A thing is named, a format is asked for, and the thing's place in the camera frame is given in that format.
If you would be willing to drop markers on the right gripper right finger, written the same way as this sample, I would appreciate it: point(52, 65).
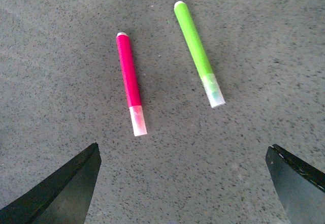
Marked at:
point(299, 185)

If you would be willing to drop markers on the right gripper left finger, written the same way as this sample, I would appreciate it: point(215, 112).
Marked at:
point(63, 197)

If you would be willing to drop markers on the pink marker pen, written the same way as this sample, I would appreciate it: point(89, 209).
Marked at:
point(130, 84)

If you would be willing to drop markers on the green marker pen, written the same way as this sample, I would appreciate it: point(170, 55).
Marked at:
point(198, 54)

